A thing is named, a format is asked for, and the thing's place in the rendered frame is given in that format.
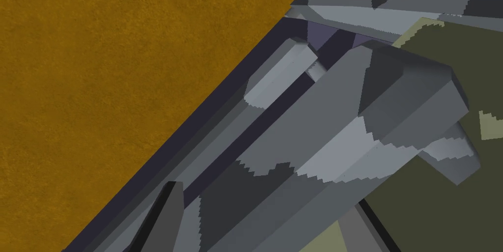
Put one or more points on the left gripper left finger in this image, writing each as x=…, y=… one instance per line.
x=167, y=220

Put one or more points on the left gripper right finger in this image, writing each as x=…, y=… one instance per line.
x=363, y=232

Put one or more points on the brown door leaf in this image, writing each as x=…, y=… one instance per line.
x=118, y=87

